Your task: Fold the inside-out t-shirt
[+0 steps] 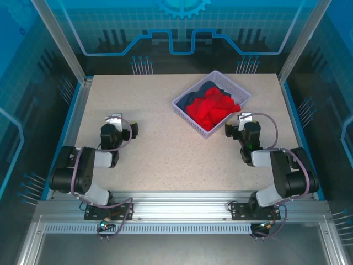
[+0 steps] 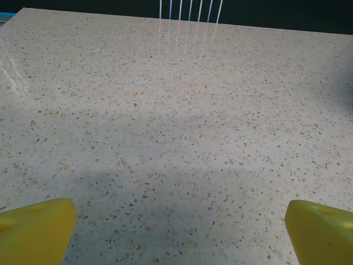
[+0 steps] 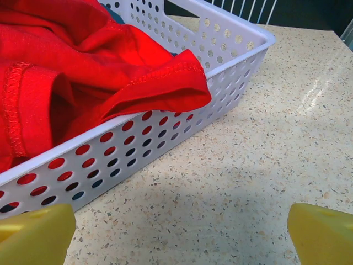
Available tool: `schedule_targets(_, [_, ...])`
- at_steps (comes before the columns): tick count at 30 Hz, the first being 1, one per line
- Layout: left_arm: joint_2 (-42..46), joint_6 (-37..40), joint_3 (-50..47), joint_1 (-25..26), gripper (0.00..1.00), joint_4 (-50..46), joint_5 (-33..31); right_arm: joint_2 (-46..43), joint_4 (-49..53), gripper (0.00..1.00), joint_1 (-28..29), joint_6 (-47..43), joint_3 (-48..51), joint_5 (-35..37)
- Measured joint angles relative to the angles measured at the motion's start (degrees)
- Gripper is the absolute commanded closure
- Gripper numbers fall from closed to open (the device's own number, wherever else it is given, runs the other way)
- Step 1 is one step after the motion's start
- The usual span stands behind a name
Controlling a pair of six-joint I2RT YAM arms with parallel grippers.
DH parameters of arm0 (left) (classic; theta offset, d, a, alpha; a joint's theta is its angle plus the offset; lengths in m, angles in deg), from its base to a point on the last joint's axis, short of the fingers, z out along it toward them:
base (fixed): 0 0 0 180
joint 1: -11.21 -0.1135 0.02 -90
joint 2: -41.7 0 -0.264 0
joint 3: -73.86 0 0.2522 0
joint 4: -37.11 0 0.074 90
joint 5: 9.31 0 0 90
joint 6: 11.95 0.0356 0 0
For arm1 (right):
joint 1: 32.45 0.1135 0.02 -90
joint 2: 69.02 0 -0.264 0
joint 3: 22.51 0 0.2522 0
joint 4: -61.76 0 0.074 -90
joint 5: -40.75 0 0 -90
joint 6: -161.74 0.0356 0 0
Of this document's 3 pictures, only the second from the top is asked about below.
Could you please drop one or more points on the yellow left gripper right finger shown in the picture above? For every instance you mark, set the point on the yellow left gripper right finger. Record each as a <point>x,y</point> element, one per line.
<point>322,237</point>

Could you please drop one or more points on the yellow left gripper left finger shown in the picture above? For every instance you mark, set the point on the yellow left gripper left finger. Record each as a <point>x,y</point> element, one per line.
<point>33,234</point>

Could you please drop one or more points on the blue table edge trim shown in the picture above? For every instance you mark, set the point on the blue table edge trim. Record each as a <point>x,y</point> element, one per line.
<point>5,15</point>

